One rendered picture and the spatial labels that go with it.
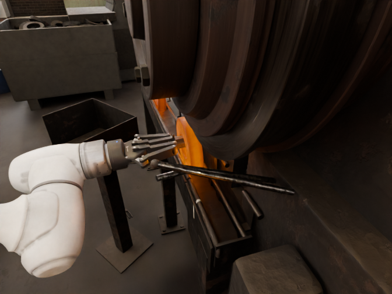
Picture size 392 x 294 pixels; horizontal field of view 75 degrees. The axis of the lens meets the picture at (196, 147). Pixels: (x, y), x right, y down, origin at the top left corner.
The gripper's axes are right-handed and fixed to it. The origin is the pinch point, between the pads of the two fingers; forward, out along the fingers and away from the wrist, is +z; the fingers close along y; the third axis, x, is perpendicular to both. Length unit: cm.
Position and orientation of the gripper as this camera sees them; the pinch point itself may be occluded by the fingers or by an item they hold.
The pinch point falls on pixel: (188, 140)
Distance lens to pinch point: 67.9
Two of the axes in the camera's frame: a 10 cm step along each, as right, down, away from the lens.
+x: -0.5, -8.2, -5.6
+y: 2.9, 5.3, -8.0
